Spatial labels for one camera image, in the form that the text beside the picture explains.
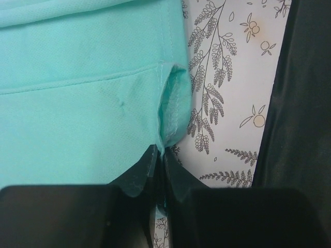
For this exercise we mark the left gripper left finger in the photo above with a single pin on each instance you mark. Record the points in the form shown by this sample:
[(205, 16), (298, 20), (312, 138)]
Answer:
[(117, 214)]

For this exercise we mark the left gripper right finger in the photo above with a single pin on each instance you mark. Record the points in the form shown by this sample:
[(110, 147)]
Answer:
[(199, 216)]

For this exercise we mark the teal t shirt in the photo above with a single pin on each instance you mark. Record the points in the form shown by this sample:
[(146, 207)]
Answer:
[(87, 86)]

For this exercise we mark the floral patterned table mat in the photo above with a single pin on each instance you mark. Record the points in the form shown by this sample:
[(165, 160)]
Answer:
[(234, 48)]

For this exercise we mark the aluminium frame rail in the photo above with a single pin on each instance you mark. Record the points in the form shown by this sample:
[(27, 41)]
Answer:
[(295, 148)]

